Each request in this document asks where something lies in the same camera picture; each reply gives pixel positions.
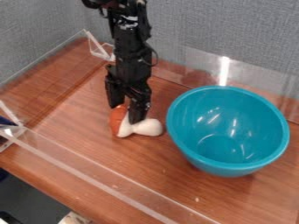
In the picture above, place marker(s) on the clear acrylic left barrier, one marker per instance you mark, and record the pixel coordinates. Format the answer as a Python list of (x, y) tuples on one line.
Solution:
[(22, 55)]

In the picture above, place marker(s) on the white brown toy mushroom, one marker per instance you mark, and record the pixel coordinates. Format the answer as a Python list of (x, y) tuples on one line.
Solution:
[(150, 127)]

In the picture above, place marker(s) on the clear acrylic corner bracket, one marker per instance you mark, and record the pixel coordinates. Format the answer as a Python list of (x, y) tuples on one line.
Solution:
[(101, 50)]

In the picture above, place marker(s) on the clear acrylic barrier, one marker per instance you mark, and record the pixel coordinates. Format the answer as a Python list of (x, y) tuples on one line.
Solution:
[(94, 190), (202, 69), (22, 55)]

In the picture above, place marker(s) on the clear acrylic back barrier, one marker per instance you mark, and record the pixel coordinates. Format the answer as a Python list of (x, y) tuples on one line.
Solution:
[(202, 69)]

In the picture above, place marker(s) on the clear acrylic front barrier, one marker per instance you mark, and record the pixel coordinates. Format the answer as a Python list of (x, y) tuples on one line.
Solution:
[(94, 190)]

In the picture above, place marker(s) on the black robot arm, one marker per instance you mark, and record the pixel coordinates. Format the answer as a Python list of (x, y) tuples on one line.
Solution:
[(129, 24)]

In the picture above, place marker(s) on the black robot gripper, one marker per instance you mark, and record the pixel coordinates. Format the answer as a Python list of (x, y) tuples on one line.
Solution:
[(126, 81)]

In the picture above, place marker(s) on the blue plastic bowl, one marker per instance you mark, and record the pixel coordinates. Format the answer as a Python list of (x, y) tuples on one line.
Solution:
[(229, 130)]

